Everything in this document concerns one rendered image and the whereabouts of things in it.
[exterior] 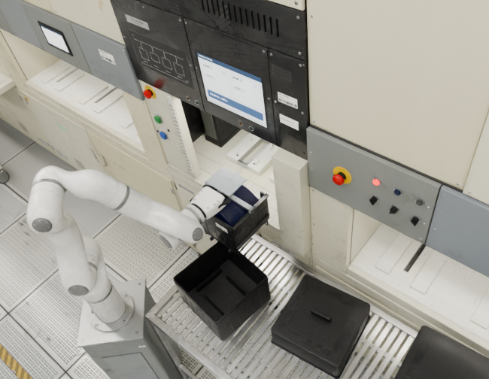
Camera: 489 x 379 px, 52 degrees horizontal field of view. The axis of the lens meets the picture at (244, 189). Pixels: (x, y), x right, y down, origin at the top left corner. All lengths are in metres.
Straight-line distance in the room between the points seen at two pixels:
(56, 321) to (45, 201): 1.76
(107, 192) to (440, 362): 1.18
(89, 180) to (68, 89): 1.79
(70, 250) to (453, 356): 1.31
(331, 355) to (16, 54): 2.56
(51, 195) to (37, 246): 2.08
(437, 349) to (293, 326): 0.52
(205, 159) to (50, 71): 1.43
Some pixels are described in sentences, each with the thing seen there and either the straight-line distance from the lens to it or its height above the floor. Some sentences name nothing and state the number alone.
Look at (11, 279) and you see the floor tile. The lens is 3.62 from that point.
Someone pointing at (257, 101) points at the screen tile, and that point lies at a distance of 1.68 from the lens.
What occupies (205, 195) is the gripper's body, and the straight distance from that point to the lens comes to 1.82.
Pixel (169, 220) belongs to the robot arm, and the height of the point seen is 1.38.
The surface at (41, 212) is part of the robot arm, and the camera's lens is 1.60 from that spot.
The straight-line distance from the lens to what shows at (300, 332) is 1.95.
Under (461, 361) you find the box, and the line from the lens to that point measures 1.81.
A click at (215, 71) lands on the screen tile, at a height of 1.63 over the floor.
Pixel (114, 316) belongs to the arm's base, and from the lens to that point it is 2.19.
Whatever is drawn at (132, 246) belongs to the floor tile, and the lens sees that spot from 3.40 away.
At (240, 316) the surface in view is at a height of 0.83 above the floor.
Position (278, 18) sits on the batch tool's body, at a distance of 1.42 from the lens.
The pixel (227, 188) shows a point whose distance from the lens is 1.83.
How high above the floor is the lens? 2.64
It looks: 49 degrees down
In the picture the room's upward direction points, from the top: 11 degrees counter-clockwise
